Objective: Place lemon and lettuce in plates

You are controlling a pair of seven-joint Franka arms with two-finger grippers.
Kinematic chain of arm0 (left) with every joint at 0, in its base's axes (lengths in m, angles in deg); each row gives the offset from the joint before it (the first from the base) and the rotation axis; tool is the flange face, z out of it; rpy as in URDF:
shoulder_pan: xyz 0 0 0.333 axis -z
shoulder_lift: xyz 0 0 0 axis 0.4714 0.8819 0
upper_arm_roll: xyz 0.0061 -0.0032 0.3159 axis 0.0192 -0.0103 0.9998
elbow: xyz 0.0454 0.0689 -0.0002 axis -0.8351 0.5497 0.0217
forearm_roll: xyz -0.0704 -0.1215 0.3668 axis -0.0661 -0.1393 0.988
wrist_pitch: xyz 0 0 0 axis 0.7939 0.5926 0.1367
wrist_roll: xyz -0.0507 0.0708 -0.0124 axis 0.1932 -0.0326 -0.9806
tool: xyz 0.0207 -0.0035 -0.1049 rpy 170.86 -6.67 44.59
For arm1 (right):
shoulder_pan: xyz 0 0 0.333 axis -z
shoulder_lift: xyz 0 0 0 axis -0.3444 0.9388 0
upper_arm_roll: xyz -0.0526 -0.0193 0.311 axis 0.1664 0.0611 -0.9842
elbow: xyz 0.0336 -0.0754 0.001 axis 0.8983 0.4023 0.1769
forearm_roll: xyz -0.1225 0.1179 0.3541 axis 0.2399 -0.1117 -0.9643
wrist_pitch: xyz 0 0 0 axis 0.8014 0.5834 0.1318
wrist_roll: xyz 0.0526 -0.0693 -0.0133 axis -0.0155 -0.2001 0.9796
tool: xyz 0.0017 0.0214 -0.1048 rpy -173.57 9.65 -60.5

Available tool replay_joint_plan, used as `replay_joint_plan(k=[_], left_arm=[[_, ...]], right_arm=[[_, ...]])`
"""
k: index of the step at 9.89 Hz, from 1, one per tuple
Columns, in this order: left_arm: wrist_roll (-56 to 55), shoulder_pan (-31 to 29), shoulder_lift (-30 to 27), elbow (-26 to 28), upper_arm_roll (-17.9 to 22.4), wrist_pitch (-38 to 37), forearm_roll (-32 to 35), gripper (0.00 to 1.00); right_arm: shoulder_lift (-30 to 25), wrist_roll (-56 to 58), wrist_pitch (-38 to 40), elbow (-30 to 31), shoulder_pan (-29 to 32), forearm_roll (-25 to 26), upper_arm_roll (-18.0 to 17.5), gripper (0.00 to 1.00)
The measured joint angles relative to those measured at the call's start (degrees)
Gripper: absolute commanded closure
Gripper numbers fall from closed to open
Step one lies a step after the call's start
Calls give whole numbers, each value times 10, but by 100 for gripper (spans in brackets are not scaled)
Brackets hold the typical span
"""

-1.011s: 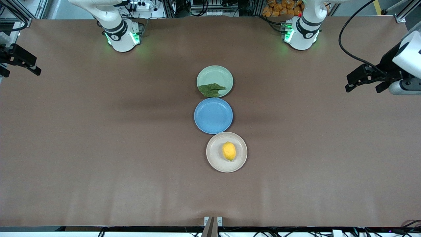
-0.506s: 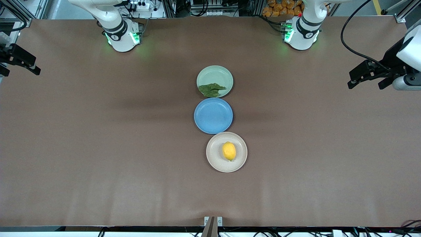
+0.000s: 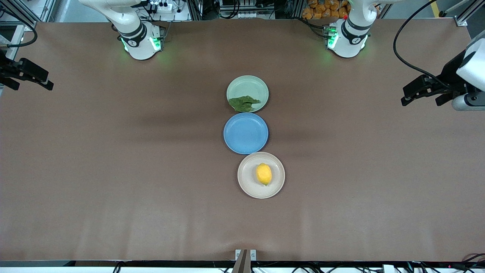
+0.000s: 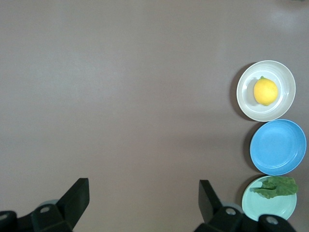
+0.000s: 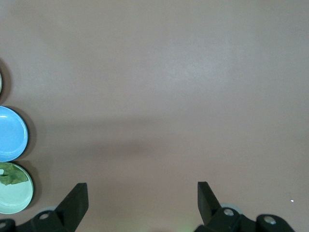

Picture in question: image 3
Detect blue plate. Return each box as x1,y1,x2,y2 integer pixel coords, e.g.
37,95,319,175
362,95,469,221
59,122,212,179
223,112,269,155

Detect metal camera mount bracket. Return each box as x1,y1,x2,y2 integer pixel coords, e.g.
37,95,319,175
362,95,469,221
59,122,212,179
232,249,257,273

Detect beige plate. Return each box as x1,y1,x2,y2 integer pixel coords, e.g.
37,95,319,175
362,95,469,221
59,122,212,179
237,152,285,199

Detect aluminium frame profile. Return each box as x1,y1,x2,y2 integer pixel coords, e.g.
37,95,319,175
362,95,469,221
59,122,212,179
440,0,485,27
0,0,57,31

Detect white power strip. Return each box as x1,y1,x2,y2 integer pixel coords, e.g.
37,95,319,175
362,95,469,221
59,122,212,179
149,1,174,13

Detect yellow lemon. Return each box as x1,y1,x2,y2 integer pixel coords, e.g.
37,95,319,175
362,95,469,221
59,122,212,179
256,163,272,186

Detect green lettuce leaf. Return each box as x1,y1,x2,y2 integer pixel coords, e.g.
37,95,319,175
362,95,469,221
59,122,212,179
228,95,261,113

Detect bag of orange fruits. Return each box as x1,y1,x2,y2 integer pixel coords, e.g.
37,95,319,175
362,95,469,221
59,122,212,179
302,0,350,20

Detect light green plate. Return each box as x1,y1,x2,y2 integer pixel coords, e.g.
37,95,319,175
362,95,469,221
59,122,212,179
226,75,269,113

